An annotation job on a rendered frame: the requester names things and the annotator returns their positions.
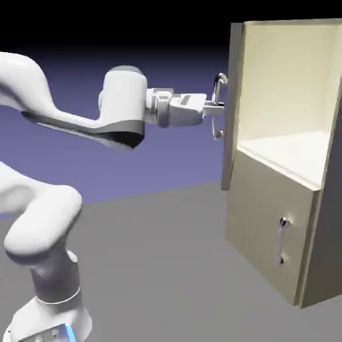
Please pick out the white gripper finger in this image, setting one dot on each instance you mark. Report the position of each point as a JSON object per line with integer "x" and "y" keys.
{"x": 213, "y": 102}
{"x": 212, "y": 111}

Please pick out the beige cabinet door, hinged open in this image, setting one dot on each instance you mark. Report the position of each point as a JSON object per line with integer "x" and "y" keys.
{"x": 232, "y": 133}

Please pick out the beige cabinet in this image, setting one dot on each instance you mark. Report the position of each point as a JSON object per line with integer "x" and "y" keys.
{"x": 283, "y": 88}

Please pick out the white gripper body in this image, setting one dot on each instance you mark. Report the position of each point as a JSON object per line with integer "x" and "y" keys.
{"x": 187, "y": 112}

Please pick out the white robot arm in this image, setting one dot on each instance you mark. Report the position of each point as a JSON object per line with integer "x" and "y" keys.
{"x": 121, "y": 98}

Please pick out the beige cabinet door, shut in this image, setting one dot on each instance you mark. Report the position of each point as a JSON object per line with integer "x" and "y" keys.
{"x": 261, "y": 208}

